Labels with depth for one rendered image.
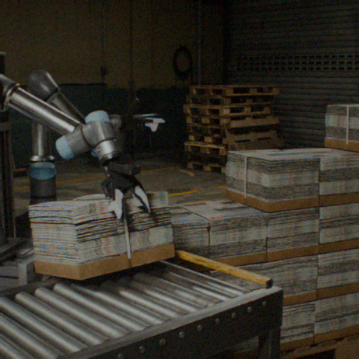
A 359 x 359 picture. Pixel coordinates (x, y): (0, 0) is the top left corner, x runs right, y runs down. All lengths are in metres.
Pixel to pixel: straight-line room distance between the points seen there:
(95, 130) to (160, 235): 0.41
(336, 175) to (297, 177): 0.22
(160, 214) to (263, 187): 0.84
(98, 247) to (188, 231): 0.76
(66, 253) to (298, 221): 1.29
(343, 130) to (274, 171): 0.63
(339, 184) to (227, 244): 0.63
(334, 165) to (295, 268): 0.52
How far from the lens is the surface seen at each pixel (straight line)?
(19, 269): 2.25
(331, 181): 2.93
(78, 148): 1.97
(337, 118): 3.25
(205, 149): 9.23
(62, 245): 1.92
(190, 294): 1.83
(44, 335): 1.61
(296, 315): 2.99
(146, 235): 1.99
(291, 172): 2.78
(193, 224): 2.57
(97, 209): 1.87
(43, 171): 2.69
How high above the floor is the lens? 1.43
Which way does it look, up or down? 10 degrees down
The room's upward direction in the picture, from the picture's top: straight up
